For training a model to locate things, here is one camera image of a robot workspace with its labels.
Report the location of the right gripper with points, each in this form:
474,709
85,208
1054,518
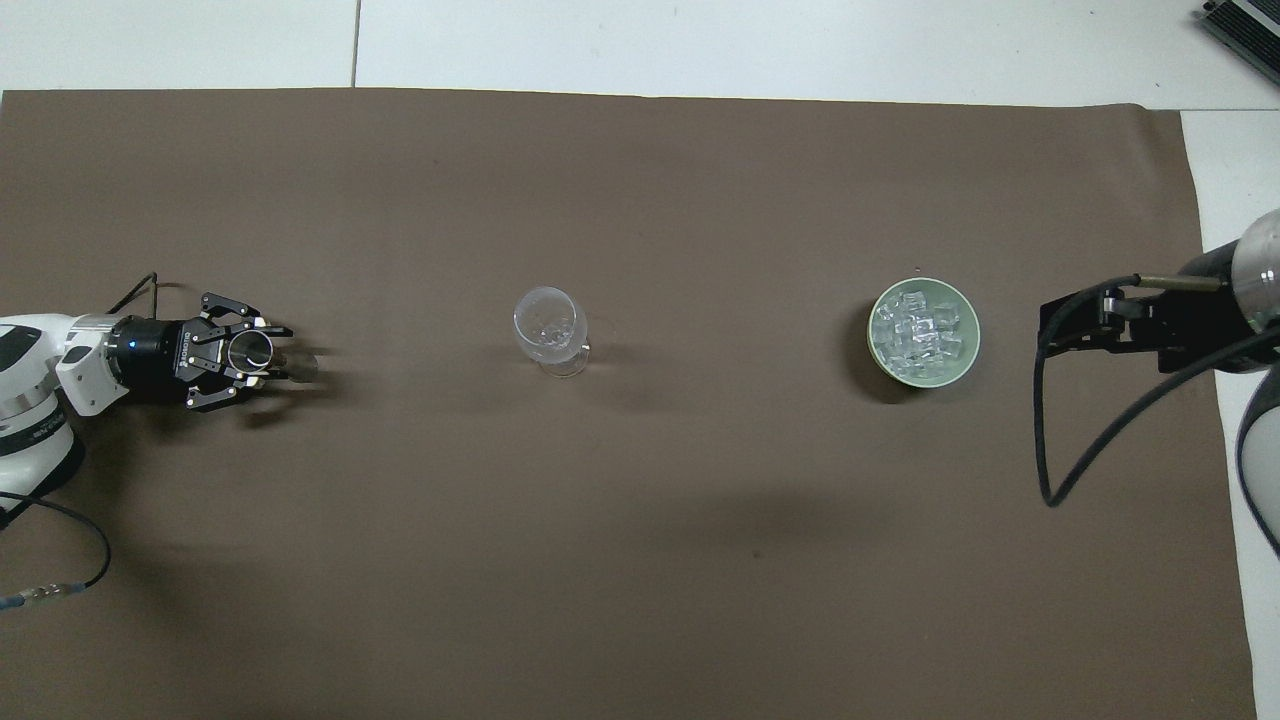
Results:
1200,325

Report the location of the pale green bowl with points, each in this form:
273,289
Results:
962,362

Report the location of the clear wine glass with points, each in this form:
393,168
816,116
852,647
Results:
546,322

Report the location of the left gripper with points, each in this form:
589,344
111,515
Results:
155,355

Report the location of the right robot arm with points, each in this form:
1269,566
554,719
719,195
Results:
1262,270

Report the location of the clear ice cube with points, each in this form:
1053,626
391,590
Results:
950,349
914,304
946,316
886,322

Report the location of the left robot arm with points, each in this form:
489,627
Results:
30,400

